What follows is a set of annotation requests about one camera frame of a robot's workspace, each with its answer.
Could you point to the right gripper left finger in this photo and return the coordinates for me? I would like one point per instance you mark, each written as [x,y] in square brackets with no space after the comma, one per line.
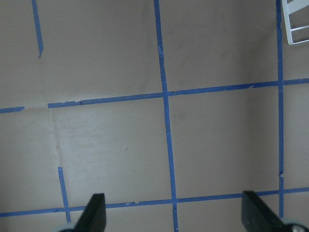
[93,219]

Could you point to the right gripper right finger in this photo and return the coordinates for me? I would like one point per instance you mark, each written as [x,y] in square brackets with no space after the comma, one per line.
[257,216]

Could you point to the white wire rack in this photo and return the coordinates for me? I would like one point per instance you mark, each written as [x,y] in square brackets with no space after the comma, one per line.
[296,20]

